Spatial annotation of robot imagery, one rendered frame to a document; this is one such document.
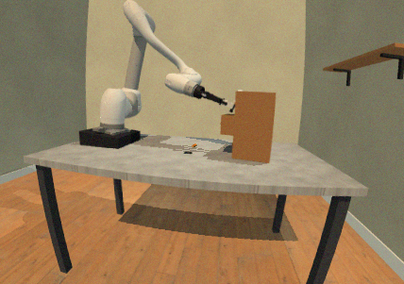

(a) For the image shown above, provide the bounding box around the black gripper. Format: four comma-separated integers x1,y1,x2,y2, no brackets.
194,85,234,109

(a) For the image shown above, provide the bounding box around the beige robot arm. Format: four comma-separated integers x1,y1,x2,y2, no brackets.
93,0,202,135

